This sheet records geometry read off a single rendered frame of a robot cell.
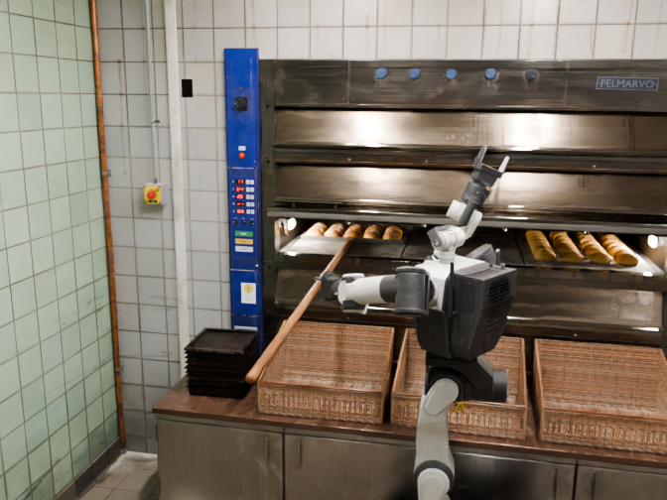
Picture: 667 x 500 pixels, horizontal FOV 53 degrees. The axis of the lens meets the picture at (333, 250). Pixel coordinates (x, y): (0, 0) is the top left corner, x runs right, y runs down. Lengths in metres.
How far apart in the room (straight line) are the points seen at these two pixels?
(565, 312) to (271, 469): 1.50
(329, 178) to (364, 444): 1.22
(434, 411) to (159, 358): 1.79
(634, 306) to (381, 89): 1.50
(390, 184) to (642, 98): 1.13
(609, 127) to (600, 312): 0.83
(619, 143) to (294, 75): 1.47
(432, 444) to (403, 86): 1.56
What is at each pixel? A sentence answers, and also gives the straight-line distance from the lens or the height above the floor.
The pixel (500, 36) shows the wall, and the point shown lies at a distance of 3.09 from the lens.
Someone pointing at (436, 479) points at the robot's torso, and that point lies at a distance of 2.48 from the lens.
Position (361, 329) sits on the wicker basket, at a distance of 3.26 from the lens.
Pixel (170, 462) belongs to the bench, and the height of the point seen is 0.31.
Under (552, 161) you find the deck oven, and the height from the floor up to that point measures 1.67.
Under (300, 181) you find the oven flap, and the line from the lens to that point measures 3.20.
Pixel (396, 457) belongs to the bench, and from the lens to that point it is 2.94.
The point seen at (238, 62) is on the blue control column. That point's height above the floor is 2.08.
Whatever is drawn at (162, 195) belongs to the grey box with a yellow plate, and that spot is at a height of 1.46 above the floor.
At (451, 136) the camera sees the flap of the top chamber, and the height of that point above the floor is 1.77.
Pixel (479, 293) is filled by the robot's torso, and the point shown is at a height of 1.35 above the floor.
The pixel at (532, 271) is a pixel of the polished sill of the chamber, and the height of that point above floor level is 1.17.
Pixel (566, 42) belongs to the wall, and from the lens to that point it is 3.11.
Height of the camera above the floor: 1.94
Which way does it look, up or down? 13 degrees down
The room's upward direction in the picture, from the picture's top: 1 degrees clockwise
